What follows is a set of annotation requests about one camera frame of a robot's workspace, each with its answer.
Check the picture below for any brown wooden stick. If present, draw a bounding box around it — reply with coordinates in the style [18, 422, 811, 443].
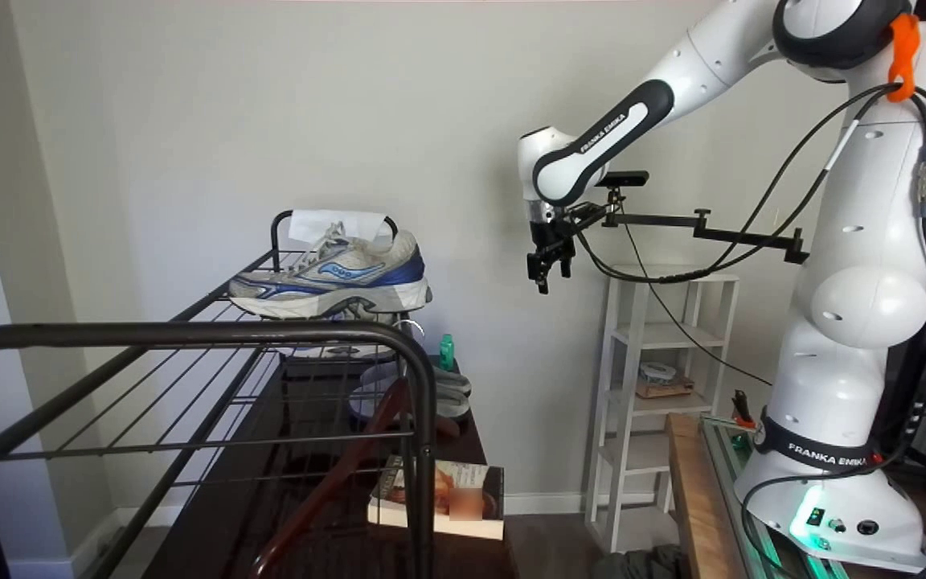
[252, 376, 414, 579]

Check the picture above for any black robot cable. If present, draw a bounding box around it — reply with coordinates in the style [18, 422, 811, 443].
[572, 82, 926, 393]

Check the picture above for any Sarah Dunant paperback book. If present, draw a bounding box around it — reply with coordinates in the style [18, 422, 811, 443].
[363, 458, 510, 543]

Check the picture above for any black metal shoe rack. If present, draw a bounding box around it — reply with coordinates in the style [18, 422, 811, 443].
[0, 207, 442, 579]

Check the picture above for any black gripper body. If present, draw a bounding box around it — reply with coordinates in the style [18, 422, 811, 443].
[525, 207, 584, 277]

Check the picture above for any orange cable clip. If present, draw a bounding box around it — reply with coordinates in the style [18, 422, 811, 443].
[889, 9, 926, 105]

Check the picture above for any black stereo camera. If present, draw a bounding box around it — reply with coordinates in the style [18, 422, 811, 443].
[595, 168, 652, 194]

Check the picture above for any white shelf unit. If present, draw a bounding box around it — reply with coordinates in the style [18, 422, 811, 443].
[582, 264, 745, 558]

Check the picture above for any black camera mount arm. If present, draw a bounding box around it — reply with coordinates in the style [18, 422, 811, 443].
[595, 188, 813, 267]

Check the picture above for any grey slipper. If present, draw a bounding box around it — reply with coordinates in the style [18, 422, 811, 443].
[418, 357, 477, 425]
[349, 357, 424, 430]

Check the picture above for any dark wooden dresser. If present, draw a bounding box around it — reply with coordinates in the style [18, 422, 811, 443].
[139, 350, 520, 579]

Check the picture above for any white blue sneaker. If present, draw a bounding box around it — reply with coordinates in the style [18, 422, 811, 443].
[266, 337, 408, 365]
[230, 225, 434, 324]

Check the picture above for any light wooden table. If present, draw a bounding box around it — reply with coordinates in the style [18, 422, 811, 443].
[666, 413, 741, 579]

